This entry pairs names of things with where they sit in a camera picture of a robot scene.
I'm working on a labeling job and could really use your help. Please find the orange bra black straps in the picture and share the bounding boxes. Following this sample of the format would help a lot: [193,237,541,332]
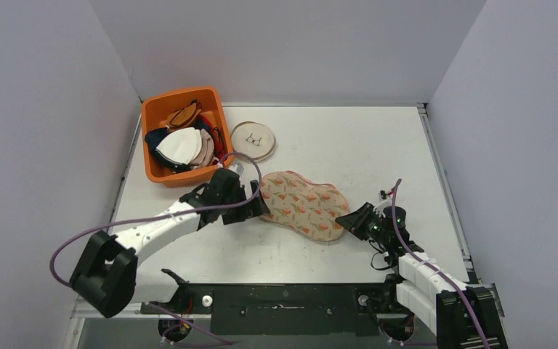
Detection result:
[164,100,204,130]

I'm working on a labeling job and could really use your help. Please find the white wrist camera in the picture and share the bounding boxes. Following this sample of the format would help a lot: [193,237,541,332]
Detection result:
[377,189,394,209]
[225,163,244,176]

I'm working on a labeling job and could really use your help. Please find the navy blue garment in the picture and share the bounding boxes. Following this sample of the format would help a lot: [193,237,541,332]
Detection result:
[145,127,192,173]

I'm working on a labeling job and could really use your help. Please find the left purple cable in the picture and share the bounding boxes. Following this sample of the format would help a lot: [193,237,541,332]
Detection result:
[49,152,263,289]

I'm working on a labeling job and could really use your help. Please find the carrot print bra case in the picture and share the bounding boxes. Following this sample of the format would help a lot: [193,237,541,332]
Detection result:
[260,171,350,242]

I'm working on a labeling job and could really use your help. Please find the red garment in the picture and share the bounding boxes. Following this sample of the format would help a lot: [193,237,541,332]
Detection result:
[198,116,227,159]

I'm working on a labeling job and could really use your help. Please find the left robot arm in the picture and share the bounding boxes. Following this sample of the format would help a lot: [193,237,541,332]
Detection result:
[68,168,269,318]

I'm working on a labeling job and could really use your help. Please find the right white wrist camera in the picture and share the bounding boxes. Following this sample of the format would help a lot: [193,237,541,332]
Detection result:
[377,189,394,209]

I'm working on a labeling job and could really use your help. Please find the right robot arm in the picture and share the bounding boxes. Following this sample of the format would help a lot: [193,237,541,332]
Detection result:
[335,204,508,348]

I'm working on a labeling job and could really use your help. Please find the orange plastic bin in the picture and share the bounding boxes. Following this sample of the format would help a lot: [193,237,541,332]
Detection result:
[140,86,233,188]

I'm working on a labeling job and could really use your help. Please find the white mesh laundry bag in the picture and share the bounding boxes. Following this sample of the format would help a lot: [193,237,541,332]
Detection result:
[230,121,277,161]

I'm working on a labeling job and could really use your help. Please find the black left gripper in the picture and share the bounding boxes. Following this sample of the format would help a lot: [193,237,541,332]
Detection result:
[220,181,270,225]

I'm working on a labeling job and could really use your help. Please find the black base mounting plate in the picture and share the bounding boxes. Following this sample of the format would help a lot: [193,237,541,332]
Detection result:
[140,282,418,336]

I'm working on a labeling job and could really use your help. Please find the beige bra in bin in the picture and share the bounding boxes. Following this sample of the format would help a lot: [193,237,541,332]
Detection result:
[189,129,215,169]

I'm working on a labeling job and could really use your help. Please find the purple cable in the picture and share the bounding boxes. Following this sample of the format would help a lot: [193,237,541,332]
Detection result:
[390,178,492,349]
[49,152,263,289]

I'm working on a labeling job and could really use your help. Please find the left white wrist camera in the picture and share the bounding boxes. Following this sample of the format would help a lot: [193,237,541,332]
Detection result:
[225,163,244,176]

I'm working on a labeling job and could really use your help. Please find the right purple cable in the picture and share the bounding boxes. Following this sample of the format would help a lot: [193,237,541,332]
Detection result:
[390,178,492,349]

